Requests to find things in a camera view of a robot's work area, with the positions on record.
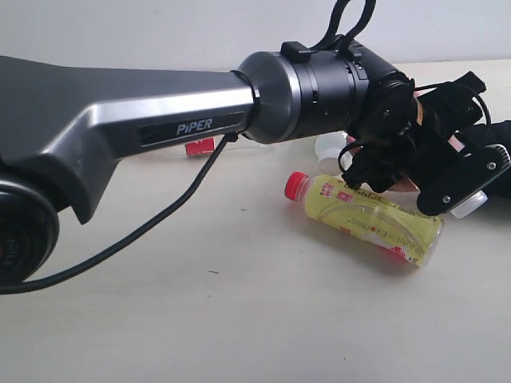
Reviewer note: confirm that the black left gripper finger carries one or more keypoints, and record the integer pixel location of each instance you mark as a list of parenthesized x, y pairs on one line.
[(458, 189)]

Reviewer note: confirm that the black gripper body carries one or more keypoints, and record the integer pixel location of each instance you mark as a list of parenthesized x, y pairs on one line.
[(401, 134)]

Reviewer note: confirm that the white floral label bottle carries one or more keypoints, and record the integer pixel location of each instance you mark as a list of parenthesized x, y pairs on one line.
[(474, 201)]

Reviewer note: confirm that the yellow drink bottle red cap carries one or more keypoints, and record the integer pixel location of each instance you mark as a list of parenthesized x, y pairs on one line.
[(367, 216)]

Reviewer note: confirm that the clear cola bottle red label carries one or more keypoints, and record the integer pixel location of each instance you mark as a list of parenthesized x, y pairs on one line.
[(207, 146)]

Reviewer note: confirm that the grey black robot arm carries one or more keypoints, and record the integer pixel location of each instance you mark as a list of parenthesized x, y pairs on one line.
[(65, 129)]

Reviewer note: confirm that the small white-capped clear bottle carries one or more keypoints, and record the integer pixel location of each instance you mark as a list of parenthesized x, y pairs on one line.
[(327, 149)]

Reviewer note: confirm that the person's open bare hand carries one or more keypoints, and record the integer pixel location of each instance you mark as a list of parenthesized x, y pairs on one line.
[(404, 184)]

